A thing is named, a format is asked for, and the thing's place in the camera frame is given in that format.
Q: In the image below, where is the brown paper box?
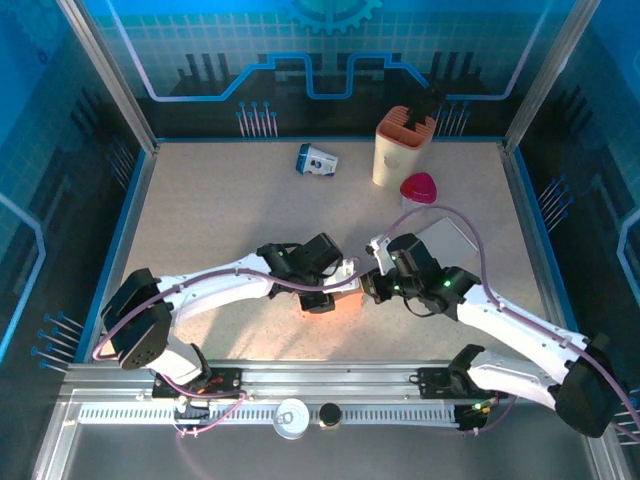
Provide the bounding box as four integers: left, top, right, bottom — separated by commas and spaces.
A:
299, 287, 365, 315

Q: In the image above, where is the white paper box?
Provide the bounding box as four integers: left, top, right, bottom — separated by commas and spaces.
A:
414, 215, 477, 266

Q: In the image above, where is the blue lid yogurt cup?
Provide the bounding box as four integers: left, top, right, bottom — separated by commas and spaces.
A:
294, 143, 339, 178

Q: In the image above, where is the pink lid yogurt cup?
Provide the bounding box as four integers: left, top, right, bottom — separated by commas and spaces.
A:
398, 172, 439, 214

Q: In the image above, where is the black round knob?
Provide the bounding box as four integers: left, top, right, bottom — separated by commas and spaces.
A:
318, 402, 343, 429

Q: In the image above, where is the beige orange knife block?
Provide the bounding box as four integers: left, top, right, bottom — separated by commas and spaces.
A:
372, 104, 436, 189

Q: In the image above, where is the small electronics board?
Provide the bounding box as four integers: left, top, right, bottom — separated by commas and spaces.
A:
173, 394, 211, 427
455, 401, 494, 432

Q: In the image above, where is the grey metal shelf plate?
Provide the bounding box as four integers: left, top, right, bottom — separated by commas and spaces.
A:
34, 399, 631, 480

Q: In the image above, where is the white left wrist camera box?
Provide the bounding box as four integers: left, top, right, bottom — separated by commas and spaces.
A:
322, 262, 362, 294

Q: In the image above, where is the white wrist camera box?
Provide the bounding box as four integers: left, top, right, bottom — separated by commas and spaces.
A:
322, 262, 362, 294
366, 237, 396, 276

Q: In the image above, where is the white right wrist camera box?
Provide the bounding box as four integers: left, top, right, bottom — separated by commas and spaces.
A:
366, 237, 396, 276

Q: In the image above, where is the aluminium front frame rail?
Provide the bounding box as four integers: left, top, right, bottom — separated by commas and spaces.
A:
59, 359, 601, 401

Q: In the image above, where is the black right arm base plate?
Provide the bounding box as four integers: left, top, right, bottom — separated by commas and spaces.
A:
416, 367, 509, 400

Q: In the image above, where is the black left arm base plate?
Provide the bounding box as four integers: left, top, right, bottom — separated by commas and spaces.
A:
151, 367, 244, 400

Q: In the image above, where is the white slotted cable duct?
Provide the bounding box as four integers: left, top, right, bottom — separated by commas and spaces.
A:
77, 403, 461, 426

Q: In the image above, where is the black knife handle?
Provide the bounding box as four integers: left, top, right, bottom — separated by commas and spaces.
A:
407, 85, 446, 132

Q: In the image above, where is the aluminium right frame post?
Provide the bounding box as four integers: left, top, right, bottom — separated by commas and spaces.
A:
502, 0, 601, 151

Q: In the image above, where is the aluminium frame post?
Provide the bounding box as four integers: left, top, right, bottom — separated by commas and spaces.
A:
502, 0, 601, 151
57, 0, 160, 154

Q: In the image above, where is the aluminium left frame post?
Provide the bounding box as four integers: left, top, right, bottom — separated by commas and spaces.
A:
57, 0, 160, 154

